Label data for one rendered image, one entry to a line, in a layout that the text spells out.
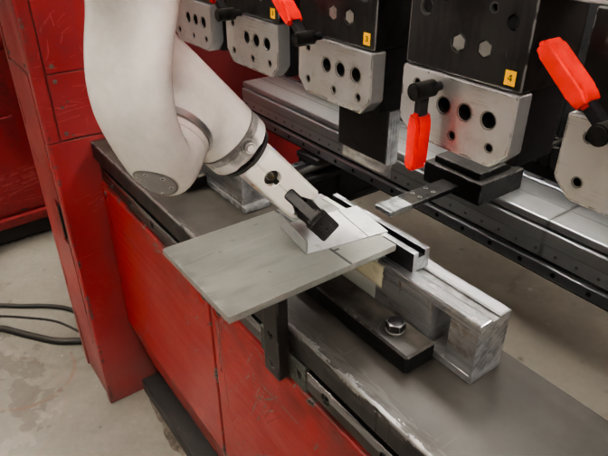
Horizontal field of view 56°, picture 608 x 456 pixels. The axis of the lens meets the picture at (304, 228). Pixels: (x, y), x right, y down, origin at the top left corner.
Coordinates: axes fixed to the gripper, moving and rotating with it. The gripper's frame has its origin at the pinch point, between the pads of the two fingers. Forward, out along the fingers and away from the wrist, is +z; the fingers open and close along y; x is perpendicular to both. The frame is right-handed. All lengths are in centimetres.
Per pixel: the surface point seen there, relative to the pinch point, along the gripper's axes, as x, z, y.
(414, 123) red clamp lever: -14.3, -11.4, -15.4
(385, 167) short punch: -11.5, 1.4, -2.6
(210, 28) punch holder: -11.3, -14.8, 35.8
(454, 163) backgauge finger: -22.0, 17.9, 4.3
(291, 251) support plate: 5.5, -0.8, -2.7
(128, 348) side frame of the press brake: 69, 51, 83
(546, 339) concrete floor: -25, 155, 40
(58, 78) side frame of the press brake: 17, -16, 83
